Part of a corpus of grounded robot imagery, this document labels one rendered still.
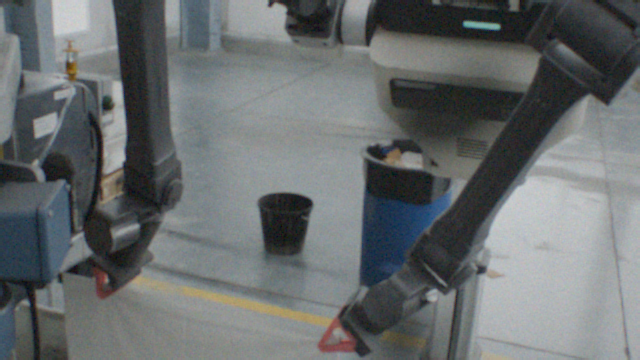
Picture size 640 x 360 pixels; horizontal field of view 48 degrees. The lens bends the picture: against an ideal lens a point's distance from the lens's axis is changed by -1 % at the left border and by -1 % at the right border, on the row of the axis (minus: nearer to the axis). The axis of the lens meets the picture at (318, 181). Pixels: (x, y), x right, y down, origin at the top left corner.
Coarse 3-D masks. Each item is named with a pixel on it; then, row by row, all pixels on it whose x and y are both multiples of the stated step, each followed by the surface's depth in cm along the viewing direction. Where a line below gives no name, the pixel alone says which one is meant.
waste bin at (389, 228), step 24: (384, 144) 352; (408, 144) 356; (384, 168) 316; (408, 168) 312; (384, 192) 321; (408, 192) 316; (432, 192) 318; (384, 216) 326; (408, 216) 321; (432, 216) 324; (384, 240) 330; (408, 240) 326; (360, 264) 350; (384, 264) 334
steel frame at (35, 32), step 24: (48, 0) 644; (192, 0) 943; (216, 0) 935; (24, 24) 653; (48, 24) 649; (192, 24) 953; (216, 24) 946; (24, 48) 660; (48, 48) 654; (192, 48) 953; (216, 48) 957; (48, 72) 659; (624, 96) 804
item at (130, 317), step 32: (64, 288) 122; (128, 288) 118; (96, 320) 122; (128, 320) 119; (160, 320) 115; (192, 320) 113; (224, 320) 111; (256, 320) 113; (96, 352) 124; (128, 352) 121; (160, 352) 117; (192, 352) 115; (224, 352) 113; (256, 352) 112; (288, 352) 111; (320, 352) 109
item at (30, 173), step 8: (0, 160) 87; (8, 160) 87; (0, 168) 86; (8, 168) 86; (16, 168) 85; (24, 168) 85; (32, 168) 85; (0, 176) 86; (8, 176) 86; (16, 176) 86; (24, 176) 85; (32, 176) 85; (40, 176) 85; (0, 184) 85; (8, 280) 91; (16, 280) 91; (40, 288) 90
